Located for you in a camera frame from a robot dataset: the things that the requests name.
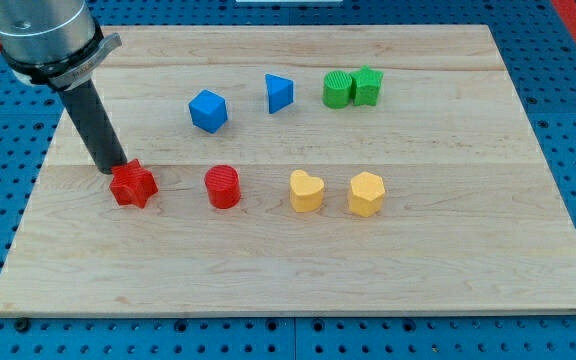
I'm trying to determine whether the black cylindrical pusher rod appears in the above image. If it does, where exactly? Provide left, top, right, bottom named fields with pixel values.
left=59, top=80, right=127, bottom=175

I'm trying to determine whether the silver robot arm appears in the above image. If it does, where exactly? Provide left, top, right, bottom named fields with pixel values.
left=0, top=0, right=127, bottom=174

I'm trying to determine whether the red star block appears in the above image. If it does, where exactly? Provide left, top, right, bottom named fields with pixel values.
left=109, top=159, right=158, bottom=209

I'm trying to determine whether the blue cube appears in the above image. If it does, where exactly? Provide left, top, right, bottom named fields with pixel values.
left=188, top=89, right=228, bottom=133

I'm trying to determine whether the green star block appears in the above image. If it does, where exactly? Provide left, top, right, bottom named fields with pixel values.
left=350, top=65, right=383, bottom=106

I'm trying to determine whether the red cylinder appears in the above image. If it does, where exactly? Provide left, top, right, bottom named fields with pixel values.
left=204, top=165, right=241, bottom=209

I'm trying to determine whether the blue triangular prism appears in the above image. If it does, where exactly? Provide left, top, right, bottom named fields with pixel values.
left=265, top=74, right=294, bottom=114

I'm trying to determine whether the light wooden board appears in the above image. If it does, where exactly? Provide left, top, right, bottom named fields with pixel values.
left=0, top=25, right=576, bottom=318

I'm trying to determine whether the yellow heart block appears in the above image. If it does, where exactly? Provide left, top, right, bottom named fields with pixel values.
left=289, top=169, right=325, bottom=213

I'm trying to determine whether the green cylinder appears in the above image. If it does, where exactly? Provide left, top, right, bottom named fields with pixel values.
left=322, top=70, right=352, bottom=109

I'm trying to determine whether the yellow hexagon block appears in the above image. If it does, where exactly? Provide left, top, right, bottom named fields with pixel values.
left=347, top=172, right=386, bottom=217

